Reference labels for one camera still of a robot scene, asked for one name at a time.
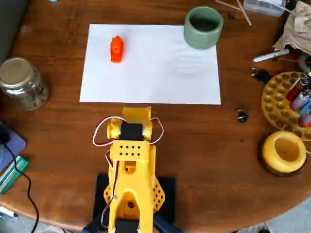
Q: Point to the crumpled brown paper bag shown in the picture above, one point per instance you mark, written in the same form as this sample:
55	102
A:
297	29

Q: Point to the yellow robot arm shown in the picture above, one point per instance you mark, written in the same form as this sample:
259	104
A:
131	170

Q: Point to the glass jar with gold lid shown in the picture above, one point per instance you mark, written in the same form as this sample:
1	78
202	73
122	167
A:
20	82

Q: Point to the blue lighter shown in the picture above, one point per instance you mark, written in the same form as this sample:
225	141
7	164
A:
306	109

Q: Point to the white device with black button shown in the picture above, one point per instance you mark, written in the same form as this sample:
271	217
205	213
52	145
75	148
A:
6	213

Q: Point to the red lighter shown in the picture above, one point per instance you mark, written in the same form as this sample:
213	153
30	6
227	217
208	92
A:
294	91

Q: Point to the black base mat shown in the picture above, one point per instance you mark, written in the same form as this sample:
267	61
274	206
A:
167	194

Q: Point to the clear plastic box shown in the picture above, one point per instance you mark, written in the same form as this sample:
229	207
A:
263	7

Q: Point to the pink lighter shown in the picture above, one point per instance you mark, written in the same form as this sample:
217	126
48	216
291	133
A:
300	102

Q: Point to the green and white box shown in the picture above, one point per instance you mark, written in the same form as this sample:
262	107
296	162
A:
12	173

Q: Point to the green ribbed ceramic cup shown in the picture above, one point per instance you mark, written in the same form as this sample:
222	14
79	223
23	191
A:
202	36

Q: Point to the blue clamp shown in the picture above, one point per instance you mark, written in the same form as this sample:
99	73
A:
93	227
167	225

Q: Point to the white marker pen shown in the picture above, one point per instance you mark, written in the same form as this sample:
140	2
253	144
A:
269	56

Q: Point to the purple notebook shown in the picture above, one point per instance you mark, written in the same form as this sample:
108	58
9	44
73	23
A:
13	145

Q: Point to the yellow round holder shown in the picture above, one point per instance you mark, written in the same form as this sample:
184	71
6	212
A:
284	150

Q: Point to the tiny black clip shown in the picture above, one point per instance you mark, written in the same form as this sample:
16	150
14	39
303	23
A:
231	16

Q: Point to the short white stick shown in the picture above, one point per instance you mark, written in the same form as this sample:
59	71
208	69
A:
228	4

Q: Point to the orange plastic object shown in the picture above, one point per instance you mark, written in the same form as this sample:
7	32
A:
117	49

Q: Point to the long white stick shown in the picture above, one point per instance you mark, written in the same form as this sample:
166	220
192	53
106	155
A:
244	13

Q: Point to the white paper sheet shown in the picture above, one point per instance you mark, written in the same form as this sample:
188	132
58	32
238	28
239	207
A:
150	72

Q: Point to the small black metal clip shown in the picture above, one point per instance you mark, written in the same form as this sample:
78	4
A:
242	116

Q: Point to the yellow round dimpled tray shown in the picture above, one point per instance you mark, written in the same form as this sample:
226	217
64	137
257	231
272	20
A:
274	102

